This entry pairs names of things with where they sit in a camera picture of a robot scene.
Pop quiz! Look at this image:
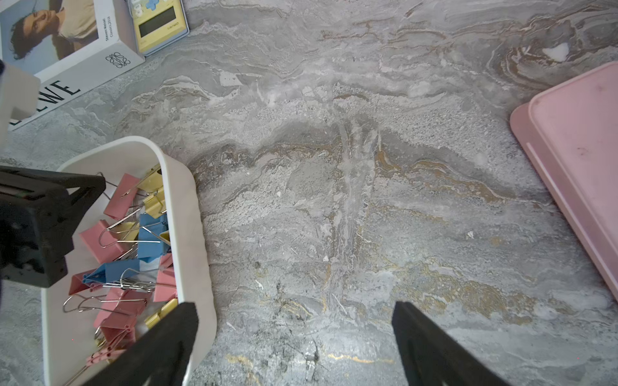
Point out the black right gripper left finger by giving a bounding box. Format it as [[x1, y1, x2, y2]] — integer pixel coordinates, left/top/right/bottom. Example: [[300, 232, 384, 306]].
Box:
[[85, 302, 199, 385]]

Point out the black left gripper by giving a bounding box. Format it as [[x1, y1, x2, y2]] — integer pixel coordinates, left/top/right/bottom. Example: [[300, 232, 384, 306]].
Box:
[[1, 166, 106, 288]]

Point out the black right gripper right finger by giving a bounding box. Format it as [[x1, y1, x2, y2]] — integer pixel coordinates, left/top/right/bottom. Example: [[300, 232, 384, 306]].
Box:
[[392, 302, 507, 385]]

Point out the white storage box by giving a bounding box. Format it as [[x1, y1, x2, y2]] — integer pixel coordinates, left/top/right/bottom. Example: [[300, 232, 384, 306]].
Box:
[[41, 136, 217, 385]]

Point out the white LOEWE book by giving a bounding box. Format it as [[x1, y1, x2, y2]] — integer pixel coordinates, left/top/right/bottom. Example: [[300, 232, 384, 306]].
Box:
[[1, 0, 145, 130]]

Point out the yellow blue calculator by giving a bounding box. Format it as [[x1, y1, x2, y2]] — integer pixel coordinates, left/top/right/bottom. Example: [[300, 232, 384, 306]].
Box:
[[126, 0, 190, 57]]

